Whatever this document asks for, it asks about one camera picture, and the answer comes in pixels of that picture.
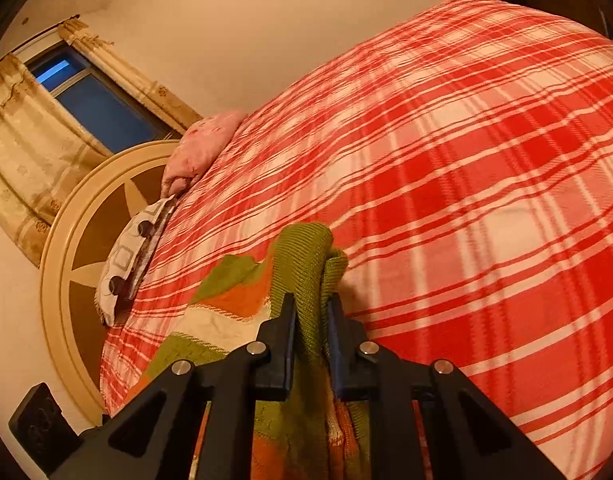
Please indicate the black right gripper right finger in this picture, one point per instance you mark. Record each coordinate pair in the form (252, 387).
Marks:
(362, 370)

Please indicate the red white plaid bedspread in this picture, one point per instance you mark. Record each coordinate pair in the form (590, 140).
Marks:
(451, 180)

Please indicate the beige curtain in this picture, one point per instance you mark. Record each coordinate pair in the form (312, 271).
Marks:
(44, 154)
(152, 95)

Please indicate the round cream wooden headboard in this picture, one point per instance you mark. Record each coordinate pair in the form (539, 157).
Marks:
(78, 244)

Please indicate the pink pillow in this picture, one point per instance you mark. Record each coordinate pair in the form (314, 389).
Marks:
(197, 151)

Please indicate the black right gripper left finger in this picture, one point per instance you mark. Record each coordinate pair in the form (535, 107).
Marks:
(258, 371)

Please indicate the dark window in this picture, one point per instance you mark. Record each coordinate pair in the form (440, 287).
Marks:
(101, 106)

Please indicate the beige left curtain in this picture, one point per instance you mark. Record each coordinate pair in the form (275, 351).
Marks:
(44, 154)

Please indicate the white patterned pillow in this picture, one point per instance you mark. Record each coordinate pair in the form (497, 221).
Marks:
(129, 259)

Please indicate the beige right curtain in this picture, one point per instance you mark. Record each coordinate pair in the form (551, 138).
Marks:
(152, 95)

